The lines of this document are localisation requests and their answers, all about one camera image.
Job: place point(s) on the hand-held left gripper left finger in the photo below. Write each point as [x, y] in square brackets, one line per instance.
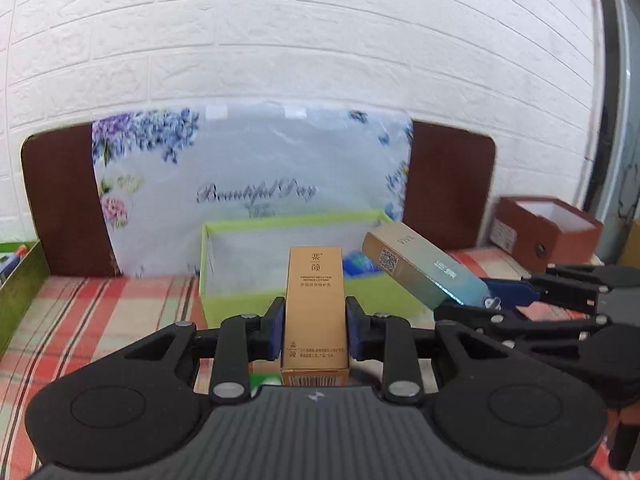
[274, 331]

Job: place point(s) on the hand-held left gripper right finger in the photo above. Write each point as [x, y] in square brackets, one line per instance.
[356, 331]

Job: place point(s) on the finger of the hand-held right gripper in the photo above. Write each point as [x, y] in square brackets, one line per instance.
[472, 316]
[507, 291]

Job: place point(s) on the tall gold carton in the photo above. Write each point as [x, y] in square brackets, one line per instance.
[315, 310]

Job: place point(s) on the gold and teal carton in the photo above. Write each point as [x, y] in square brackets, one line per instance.
[425, 272]

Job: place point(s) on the light green box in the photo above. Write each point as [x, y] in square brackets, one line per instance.
[240, 265]

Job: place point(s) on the small green carton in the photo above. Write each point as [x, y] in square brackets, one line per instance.
[262, 382]

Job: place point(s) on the open brown cardboard box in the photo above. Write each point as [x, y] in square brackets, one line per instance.
[542, 240]

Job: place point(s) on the blue green packet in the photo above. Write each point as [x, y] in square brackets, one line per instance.
[361, 266]

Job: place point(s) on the floral printed pillow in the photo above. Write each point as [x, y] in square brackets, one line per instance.
[240, 175]

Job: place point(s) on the plaid bed sheet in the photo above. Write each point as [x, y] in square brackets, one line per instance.
[100, 310]

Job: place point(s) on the grey metal door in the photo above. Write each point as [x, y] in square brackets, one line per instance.
[622, 85]

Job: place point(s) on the brown headboard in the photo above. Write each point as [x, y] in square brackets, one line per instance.
[62, 200]

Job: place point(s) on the open dark green box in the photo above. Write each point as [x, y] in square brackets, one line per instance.
[20, 305]

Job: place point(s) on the blue and white packets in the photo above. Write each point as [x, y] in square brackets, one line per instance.
[11, 260]

